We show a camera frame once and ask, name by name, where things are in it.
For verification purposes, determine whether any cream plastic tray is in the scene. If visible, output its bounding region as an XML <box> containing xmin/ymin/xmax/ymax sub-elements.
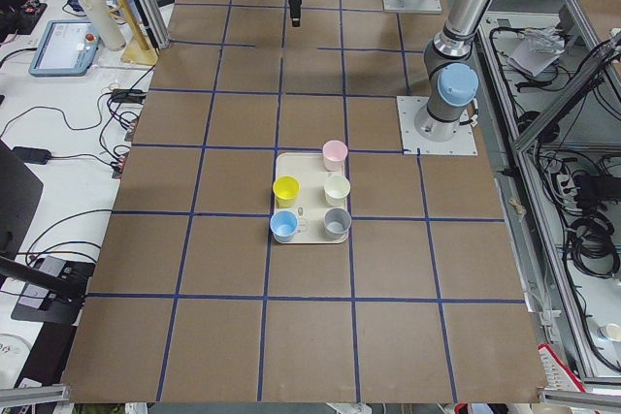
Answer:
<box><xmin>274</xmin><ymin>152</ymin><xmax>348</xmax><ymax>244</ymax></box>

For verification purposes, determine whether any grey cup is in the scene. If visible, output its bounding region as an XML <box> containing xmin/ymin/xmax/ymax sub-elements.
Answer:
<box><xmin>323</xmin><ymin>207</ymin><xmax>352</xmax><ymax>240</ymax></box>

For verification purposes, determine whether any blue teach pendant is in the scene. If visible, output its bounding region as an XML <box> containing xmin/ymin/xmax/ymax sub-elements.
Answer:
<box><xmin>28</xmin><ymin>20</ymin><xmax>100</xmax><ymax>77</ymax></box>

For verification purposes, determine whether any wooden mug tree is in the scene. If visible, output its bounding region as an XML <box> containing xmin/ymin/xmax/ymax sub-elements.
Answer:
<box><xmin>116</xmin><ymin>0</ymin><xmax>158</xmax><ymax>66</ymax></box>

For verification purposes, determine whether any pale green cup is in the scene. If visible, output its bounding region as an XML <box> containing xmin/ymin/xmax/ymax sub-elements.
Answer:
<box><xmin>323</xmin><ymin>174</ymin><xmax>350</xmax><ymax>207</ymax></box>

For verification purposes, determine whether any pink cup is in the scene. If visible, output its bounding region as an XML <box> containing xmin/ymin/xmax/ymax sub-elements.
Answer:
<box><xmin>322</xmin><ymin>140</ymin><xmax>348</xmax><ymax>172</ymax></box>

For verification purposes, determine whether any white tall bottle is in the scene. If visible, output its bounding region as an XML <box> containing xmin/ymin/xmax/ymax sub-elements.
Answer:
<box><xmin>78</xmin><ymin>0</ymin><xmax>126</xmax><ymax>50</ymax></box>

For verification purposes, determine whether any yellow cup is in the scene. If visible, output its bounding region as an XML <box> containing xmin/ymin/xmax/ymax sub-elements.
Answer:
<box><xmin>273</xmin><ymin>175</ymin><xmax>300</xmax><ymax>208</ymax></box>

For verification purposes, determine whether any blue cup on tray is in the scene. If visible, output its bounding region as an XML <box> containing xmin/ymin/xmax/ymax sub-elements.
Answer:
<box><xmin>270</xmin><ymin>210</ymin><xmax>298</xmax><ymax>242</ymax></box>

